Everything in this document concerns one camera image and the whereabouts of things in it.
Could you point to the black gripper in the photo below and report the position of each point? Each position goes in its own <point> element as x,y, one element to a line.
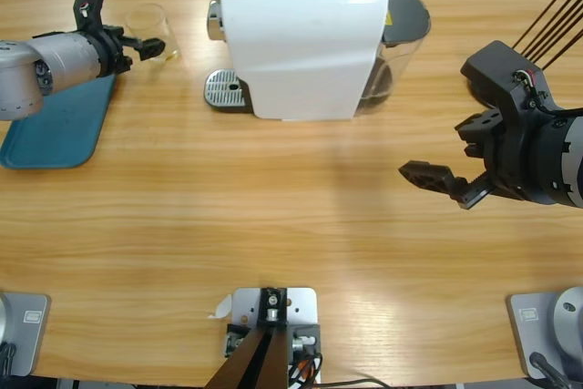
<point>505,161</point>
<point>111,52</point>

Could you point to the clear drinking glass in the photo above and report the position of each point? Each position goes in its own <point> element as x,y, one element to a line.
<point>150,20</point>

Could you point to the white capsule coffee machine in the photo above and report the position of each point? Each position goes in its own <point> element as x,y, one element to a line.
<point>296,52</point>

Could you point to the black capsule holder with rods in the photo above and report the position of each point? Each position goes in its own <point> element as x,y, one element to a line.
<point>476,93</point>

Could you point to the metal grille drip tray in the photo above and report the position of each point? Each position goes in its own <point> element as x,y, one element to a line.
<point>223,88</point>

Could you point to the teal plastic tray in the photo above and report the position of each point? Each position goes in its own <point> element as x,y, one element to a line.
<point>54,143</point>

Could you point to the clear water tank black lid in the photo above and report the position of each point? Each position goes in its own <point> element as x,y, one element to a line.
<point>407,15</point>

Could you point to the white tape scrap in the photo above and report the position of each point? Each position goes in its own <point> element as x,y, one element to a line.
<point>223,307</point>

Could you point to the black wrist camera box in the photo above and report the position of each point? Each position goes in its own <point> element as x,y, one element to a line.
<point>88,2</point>
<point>496,70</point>

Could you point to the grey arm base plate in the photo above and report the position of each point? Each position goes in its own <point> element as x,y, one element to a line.
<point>530,316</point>
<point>32,316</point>

